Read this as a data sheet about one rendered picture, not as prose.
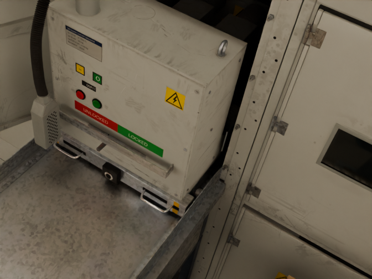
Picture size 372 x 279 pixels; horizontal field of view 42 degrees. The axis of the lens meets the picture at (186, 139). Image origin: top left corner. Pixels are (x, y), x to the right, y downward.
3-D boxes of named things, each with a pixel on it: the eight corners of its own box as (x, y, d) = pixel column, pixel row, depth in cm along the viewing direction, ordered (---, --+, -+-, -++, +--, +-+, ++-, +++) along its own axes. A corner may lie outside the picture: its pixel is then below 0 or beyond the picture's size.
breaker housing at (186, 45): (181, 203, 149) (207, 85, 114) (56, 130, 163) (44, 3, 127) (252, 113, 181) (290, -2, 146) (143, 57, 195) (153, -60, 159)
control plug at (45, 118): (46, 150, 151) (41, 109, 138) (34, 143, 152) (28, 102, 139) (63, 135, 156) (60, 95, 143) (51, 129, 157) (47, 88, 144)
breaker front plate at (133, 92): (177, 205, 149) (202, 88, 114) (55, 133, 162) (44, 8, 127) (180, 202, 150) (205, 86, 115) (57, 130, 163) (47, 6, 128)
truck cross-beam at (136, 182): (183, 218, 151) (186, 207, 147) (49, 138, 166) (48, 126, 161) (191, 207, 154) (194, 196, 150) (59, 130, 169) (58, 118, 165)
